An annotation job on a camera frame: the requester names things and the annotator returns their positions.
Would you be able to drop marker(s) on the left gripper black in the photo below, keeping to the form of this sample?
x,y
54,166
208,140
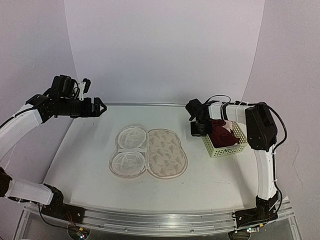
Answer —
x,y
87,112

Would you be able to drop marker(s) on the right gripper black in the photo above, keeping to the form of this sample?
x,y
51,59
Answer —
x,y
195,133

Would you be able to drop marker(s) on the dark red bra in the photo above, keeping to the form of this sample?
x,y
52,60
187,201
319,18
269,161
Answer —
x,y
220,137

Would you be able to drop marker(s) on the floral mesh laundry bag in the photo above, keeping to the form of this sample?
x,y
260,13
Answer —
x,y
158,152

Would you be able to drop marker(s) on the pink bra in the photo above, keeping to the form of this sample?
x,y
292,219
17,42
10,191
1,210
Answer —
x,y
228,126

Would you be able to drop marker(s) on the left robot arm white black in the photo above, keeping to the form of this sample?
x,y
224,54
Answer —
x,y
49,198

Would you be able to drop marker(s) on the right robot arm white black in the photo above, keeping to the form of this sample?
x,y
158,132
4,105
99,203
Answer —
x,y
261,135

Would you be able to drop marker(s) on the light green plastic basket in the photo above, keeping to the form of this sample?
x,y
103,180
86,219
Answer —
x,y
225,151

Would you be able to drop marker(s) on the aluminium front rail frame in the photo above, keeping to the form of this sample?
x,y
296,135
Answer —
x,y
91,224

